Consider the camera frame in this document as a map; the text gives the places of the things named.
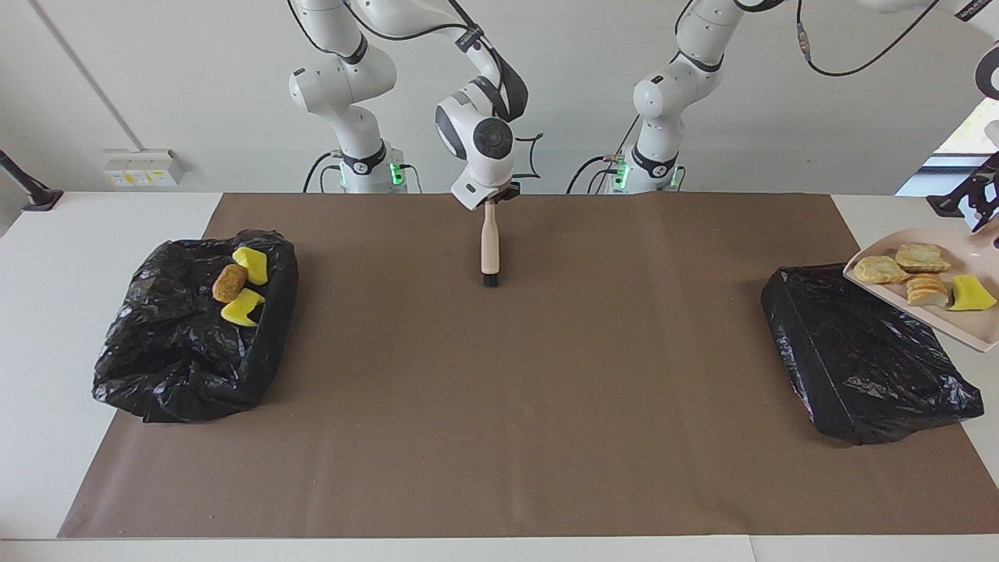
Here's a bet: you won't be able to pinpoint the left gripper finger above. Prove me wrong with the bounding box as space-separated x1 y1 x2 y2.
966 176 998 233

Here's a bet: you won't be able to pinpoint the beige hand brush black bristles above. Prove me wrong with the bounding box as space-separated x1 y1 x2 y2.
480 201 502 287

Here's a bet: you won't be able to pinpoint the striped croissant bread piece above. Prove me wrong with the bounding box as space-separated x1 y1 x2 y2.
853 255 911 285
905 273 951 308
894 243 953 274

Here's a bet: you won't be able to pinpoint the small yellow sponge wedge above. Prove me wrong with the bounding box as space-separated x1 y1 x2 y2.
950 274 998 312

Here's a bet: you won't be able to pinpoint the beige plastic dustpan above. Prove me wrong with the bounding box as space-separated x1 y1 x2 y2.
842 219 999 354

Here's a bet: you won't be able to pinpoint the chunky yellow sponge piece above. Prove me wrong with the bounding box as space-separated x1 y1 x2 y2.
232 247 268 286

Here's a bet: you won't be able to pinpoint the notched yellow sponge piece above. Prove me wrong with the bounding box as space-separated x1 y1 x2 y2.
221 288 266 328

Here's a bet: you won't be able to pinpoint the brown cork-like cylinder piece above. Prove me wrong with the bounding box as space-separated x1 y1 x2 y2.
212 263 248 304

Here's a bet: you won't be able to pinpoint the taut black bag-lined bin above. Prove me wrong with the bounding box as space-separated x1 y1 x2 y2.
761 261 986 446

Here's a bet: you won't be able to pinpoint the crumpled black bag-lined bin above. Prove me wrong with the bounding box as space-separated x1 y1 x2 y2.
92 229 300 425

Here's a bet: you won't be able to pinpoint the bright window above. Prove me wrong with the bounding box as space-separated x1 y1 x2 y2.
896 84 999 196

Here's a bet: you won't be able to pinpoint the brown paper table mat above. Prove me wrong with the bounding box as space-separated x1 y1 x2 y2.
59 193 999 539

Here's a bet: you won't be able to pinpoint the black left base cable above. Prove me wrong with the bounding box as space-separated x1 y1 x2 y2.
566 125 642 194

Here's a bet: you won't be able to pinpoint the black base cable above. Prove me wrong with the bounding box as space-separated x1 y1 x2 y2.
566 125 642 194
303 151 344 194

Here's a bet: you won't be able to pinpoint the black right base cable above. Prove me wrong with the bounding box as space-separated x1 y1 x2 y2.
303 151 344 194

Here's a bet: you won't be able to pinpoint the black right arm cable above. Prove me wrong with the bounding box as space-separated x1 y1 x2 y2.
287 0 545 182

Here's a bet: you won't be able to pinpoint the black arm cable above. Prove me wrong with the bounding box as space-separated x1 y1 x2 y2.
683 0 941 79
287 0 545 182

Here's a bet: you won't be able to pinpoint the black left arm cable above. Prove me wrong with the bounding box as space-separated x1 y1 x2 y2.
683 0 941 79

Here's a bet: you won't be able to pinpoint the white wall socket box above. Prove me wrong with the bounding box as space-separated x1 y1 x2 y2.
103 148 186 188

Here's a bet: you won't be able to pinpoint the thin wall cable conduit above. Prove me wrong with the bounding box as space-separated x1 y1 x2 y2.
30 0 148 153

